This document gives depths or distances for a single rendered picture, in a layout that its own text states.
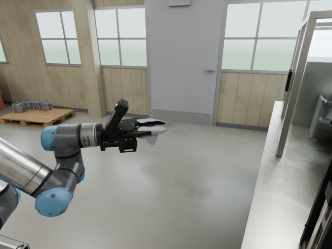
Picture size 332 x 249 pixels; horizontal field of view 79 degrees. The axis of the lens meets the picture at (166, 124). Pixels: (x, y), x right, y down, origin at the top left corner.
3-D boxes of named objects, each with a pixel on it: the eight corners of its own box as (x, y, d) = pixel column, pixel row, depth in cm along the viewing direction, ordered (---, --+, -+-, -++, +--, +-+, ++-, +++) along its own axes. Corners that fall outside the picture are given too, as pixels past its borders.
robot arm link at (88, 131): (83, 119, 63) (78, 133, 56) (98, 118, 64) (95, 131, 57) (87, 139, 67) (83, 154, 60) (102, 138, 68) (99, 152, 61)
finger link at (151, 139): (166, 141, 66) (138, 141, 66) (167, 126, 63) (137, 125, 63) (167, 147, 63) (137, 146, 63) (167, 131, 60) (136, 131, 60)
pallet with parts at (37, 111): (77, 115, 432) (74, 101, 419) (47, 130, 361) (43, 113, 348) (33, 111, 462) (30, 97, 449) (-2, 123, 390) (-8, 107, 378)
